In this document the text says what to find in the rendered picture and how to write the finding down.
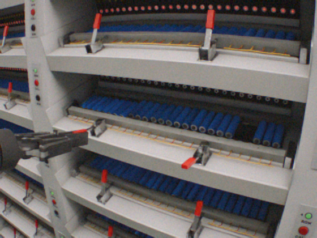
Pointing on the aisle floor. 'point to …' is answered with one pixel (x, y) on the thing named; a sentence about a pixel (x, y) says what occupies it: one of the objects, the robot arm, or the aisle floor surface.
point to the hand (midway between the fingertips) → (73, 139)
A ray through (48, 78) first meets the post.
